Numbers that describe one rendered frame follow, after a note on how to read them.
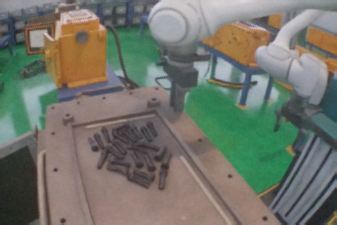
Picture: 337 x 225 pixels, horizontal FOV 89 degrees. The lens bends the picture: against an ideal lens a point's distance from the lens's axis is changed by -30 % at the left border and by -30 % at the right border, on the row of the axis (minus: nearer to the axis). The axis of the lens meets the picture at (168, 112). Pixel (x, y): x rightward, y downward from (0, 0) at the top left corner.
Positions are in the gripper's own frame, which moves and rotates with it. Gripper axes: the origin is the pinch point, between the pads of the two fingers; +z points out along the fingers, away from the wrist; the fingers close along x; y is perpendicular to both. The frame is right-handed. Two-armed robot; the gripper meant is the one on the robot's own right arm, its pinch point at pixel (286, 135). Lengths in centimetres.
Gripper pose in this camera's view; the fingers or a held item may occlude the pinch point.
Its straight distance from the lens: 104.7
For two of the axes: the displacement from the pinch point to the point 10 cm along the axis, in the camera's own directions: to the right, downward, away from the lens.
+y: 9.1, -1.7, 3.9
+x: -4.2, -5.2, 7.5
